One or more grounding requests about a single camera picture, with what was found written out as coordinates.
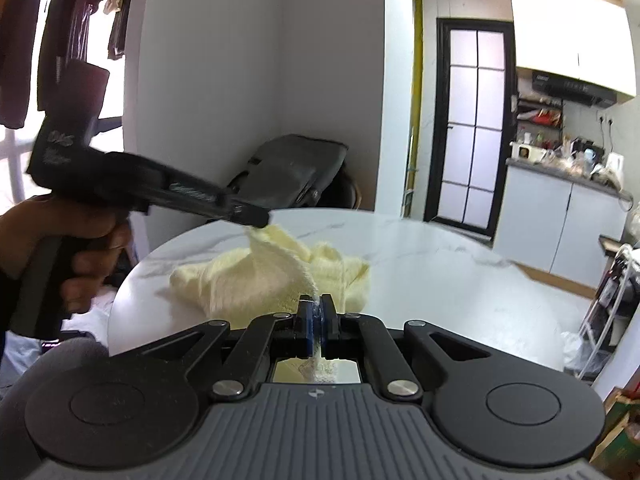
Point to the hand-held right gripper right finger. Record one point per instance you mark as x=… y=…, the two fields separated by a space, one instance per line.
x=326 y=332

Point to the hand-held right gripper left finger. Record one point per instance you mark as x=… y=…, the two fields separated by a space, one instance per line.
x=310 y=332

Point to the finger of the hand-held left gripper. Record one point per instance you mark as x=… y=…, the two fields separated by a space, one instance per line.
x=210 y=197

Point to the pale yellow towel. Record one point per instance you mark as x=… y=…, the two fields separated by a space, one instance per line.
x=250 y=280

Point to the person's left forearm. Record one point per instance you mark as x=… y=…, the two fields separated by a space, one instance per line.
x=4 y=305

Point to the person's left hand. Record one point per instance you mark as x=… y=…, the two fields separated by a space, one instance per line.
x=20 y=235

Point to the grey backpack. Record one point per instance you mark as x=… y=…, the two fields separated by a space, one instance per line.
x=290 y=170

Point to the dark maroon hanging garment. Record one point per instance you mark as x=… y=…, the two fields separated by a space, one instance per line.
x=17 y=60

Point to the dark chair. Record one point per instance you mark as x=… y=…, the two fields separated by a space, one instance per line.
x=345 y=192

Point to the black hanging garment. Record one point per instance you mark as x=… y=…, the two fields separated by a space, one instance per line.
x=70 y=20

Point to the yellow pipe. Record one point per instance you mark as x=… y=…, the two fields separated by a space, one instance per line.
x=416 y=85

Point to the white kitchen base cabinet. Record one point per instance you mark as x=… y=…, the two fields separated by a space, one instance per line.
x=545 y=220

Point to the clear plastic bag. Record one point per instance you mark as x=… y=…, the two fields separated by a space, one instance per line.
x=577 y=355

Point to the black framed glass door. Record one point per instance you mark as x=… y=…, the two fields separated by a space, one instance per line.
x=472 y=125

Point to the white countertop appliance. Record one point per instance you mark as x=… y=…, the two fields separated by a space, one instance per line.
x=526 y=151

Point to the black kitchen shelf rack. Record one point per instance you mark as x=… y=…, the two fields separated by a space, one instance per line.
x=540 y=120

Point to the white kettle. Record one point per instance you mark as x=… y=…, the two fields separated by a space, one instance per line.
x=616 y=165

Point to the black range hood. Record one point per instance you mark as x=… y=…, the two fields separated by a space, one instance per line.
x=570 y=89

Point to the white upper cabinet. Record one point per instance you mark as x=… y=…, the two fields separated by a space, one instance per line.
x=565 y=25

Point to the white metal frame rack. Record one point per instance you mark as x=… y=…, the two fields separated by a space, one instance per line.
x=607 y=310

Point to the white wall socket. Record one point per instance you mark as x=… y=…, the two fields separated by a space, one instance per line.
x=606 y=119

